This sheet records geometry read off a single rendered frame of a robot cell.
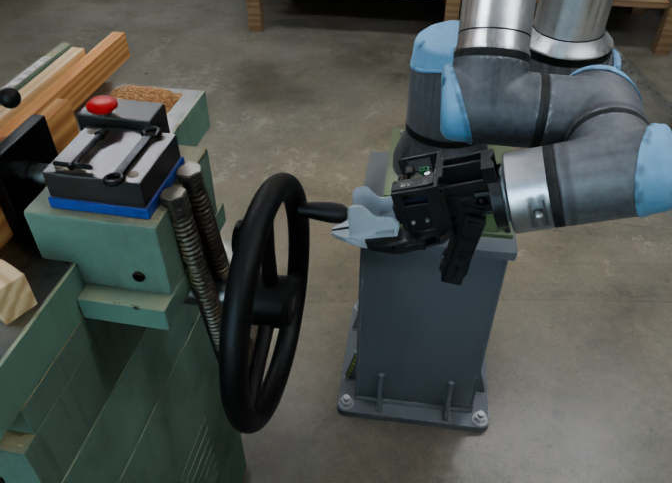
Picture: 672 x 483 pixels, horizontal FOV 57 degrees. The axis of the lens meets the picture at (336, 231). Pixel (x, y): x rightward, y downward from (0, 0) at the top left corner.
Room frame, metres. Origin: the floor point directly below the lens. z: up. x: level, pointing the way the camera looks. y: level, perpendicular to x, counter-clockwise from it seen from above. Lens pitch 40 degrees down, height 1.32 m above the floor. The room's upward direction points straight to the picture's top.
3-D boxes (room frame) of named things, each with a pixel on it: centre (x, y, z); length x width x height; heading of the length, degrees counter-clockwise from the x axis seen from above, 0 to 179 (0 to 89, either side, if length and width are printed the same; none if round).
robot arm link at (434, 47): (1.02, -0.22, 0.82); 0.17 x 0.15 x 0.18; 79
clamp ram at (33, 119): (0.52, 0.29, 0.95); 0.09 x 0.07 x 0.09; 169
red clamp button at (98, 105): (0.55, 0.23, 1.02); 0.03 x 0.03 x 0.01
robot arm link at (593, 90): (0.64, -0.30, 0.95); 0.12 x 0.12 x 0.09; 79
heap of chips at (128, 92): (0.77, 0.27, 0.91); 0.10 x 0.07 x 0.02; 79
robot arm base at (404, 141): (1.02, -0.21, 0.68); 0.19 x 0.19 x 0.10
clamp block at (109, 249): (0.51, 0.22, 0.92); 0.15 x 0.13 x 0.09; 169
